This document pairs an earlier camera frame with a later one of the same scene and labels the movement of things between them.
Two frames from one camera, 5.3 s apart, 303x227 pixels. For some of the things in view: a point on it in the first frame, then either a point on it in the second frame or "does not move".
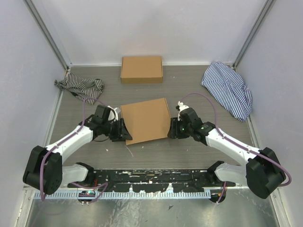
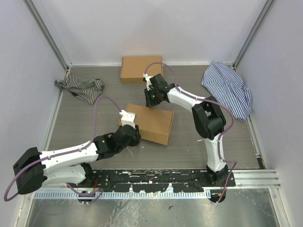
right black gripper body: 183,130 to 152,97
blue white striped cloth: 226,84 does not move
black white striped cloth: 88,90 does not move
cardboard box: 146,120 does not move
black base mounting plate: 176,180 does not move
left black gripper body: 112,129 to 134,142
